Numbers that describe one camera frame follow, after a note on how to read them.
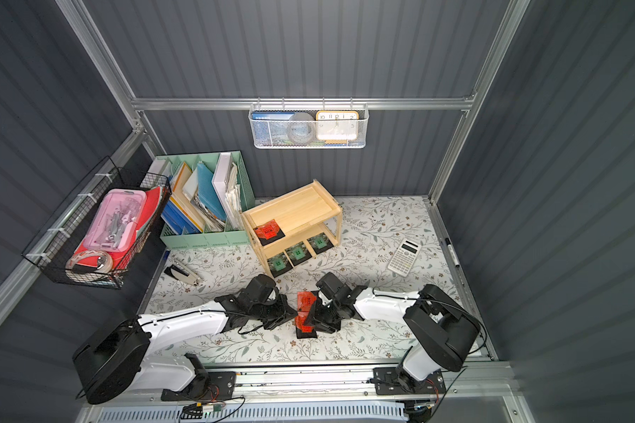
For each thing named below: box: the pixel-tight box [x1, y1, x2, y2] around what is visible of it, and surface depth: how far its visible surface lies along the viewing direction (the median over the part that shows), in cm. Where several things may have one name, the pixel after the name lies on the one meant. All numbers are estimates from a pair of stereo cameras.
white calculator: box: [387, 237, 423, 278], surface depth 101 cm
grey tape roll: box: [286, 111, 316, 146], surface depth 89 cm
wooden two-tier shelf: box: [241, 178, 344, 278], surface depth 91 cm
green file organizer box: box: [147, 150, 256, 250], surface depth 98 cm
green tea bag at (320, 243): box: [306, 232, 335, 255], surface depth 104 cm
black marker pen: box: [444, 237, 460, 268], surface depth 107 cm
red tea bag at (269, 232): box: [253, 218, 286, 246], surface depth 84 cm
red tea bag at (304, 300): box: [296, 290, 317, 312], surface depth 91 cm
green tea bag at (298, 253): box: [284, 241, 313, 267], surface depth 101 cm
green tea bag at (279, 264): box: [267, 252, 293, 278], surface depth 98 cm
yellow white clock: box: [315, 110, 360, 144], surface depth 90 cm
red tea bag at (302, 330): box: [294, 311, 318, 340], surface depth 83 cm
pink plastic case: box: [82, 188, 148, 253], surface depth 74 cm
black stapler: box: [164, 262, 203, 285], surface depth 96 cm
